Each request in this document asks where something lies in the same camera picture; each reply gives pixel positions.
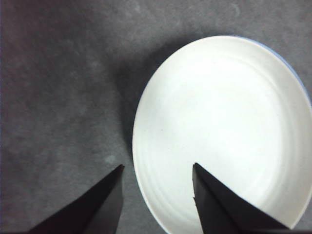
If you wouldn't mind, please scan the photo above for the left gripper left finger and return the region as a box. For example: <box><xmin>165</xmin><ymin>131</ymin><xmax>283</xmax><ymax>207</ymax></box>
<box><xmin>27</xmin><ymin>164</ymin><xmax>125</xmax><ymax>234</ymax></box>

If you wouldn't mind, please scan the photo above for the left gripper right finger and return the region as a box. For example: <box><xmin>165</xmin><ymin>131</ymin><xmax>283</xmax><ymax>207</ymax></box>
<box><xmin>191</xmin><ymin>162</ymin><xmax>291</xmax><ymax>234</ymax></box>

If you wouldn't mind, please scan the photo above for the white round plate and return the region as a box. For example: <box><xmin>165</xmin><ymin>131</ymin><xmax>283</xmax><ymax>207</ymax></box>
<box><xmin>132</xmin><ymin>35</ymin><xmax>312</xmax><ymax>234</ymax></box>

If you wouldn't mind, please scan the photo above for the blue round plate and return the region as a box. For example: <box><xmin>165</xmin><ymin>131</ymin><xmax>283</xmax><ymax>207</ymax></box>
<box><xmin>253</xmin><ymin>40</ymin><xmax>312</xmax><ymax>105</ymax></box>

